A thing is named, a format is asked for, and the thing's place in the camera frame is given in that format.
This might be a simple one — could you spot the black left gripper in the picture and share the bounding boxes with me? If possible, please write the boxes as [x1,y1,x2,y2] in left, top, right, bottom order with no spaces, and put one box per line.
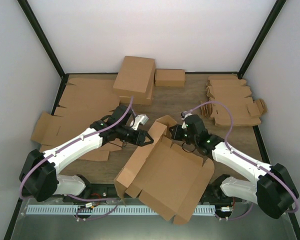
[117,125,154,147]

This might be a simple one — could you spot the large cardboard box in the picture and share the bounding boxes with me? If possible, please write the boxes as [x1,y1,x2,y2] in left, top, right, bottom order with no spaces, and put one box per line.
[114,115,215,225]
[113,55,156,98]

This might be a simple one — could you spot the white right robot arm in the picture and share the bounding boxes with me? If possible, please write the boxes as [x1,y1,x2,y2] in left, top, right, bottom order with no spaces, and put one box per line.
[169,113,299,219]

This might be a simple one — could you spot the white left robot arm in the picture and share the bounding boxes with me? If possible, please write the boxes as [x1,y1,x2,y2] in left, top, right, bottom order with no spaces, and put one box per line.
[19,105,154,202]

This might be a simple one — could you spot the lower folded cardboard box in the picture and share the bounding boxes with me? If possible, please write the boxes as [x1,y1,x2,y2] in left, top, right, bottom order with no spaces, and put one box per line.
[119,85,155,106]

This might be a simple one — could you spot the small folded cardboard box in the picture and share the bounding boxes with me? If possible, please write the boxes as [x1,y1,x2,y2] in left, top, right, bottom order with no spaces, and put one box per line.
[154,69,186,87]

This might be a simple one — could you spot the large folded cardboard box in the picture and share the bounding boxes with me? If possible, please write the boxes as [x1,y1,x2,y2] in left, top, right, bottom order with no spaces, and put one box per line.
[113,55,156,98]

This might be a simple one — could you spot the left stack flat cardboard blanks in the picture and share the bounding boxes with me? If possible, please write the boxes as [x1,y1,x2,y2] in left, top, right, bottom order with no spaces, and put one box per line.
[31,78,120,152]

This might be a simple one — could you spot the stack flat cardboard blanks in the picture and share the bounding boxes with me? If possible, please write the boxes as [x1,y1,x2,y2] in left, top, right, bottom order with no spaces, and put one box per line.
[201,75,268,127]
[31,78,120,152]

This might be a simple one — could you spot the right stack flat cardboard blanks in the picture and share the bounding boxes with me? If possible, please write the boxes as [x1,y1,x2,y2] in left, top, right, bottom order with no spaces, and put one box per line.
[201,75,268,127]

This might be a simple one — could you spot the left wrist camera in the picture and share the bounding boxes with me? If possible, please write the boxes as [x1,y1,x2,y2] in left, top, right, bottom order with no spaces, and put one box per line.
[130,114,149,131]

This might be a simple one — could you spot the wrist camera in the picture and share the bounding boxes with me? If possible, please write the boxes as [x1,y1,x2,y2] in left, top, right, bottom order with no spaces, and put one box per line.
[180,111,193,129]
[130,114,149,131]

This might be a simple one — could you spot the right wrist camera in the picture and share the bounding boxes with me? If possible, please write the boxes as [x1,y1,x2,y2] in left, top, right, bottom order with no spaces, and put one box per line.
[180,111,193,129]

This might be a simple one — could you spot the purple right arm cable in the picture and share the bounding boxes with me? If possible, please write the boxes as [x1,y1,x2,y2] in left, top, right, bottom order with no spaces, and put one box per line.
[187,100,300,222]

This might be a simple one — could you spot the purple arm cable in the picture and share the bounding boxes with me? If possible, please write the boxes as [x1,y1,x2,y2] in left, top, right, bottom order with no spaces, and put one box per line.
[18,96,136,223]
[187,100,300,222]

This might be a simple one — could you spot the black frame base rail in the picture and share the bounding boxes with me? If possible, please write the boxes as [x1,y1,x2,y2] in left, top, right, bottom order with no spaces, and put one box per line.
[22,183,286,205]

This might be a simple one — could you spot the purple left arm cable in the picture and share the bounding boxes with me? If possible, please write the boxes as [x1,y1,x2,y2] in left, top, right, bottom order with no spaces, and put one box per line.
[18,96,136,223]

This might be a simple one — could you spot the white slotted cable duct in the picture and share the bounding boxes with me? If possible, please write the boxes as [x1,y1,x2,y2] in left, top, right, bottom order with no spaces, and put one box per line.
[26,205,216,216]

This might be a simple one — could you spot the right black frame post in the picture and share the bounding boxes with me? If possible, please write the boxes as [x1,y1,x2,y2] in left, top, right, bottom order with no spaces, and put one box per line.
[237,0,286,79]

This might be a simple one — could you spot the black frame post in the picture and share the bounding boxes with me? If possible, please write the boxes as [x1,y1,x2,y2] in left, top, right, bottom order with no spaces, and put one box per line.
[237,0,286,79]
[17,0,66,79]

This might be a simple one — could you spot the left black frame post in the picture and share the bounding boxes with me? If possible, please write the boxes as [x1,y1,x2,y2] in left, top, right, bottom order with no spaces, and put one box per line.
[17,0,66,79]

